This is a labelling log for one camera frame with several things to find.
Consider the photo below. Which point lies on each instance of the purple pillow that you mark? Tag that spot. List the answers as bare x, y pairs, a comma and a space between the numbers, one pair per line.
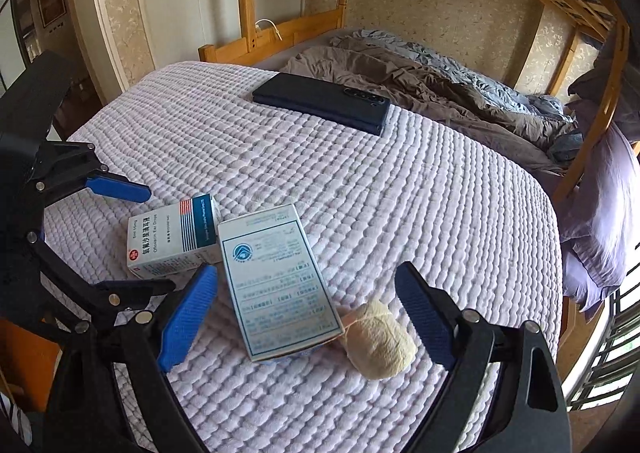
600, 213

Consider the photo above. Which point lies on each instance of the dark blue phone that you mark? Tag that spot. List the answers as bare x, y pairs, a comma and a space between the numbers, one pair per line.
320, 98

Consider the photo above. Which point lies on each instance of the orange wooden furniture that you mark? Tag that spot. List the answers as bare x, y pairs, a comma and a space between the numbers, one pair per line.
25, 353

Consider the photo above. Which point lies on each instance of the black window railing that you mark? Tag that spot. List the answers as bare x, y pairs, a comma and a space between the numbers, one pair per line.
610, 348

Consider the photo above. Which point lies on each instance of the dark grey cloth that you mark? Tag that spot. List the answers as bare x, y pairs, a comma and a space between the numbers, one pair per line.
620, 98

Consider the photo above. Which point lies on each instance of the lilac quilted blanket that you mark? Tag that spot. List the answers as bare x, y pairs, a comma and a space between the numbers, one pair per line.
375, 208

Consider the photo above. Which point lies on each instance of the beige bandage roll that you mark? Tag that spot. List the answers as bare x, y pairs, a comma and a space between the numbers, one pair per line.
380, 343

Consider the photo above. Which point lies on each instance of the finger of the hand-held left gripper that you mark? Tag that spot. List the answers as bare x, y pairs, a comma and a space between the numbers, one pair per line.
130, 290
120, 190

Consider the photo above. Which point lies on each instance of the wooden bunk bed frame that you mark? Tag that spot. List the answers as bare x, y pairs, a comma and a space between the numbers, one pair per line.
280, 30

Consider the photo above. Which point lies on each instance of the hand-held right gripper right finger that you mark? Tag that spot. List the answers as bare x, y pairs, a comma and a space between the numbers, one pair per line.
425, 318

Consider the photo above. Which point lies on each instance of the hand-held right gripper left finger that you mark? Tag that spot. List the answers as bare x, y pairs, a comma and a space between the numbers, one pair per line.
190, 318

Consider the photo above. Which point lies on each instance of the white door frame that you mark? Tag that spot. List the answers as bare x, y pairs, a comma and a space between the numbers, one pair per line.
107, 18

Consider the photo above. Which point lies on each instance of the brown duvet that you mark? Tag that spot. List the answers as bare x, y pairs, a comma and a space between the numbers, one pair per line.
400, 88

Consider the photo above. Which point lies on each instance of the white box with red logo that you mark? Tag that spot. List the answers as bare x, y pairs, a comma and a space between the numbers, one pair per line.
170, 238

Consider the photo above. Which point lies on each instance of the framed wall picture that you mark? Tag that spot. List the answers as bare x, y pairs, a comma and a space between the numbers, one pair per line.
52, 5

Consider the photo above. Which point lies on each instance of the white and blue medicine box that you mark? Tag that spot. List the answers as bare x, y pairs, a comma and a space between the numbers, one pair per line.
280, 283

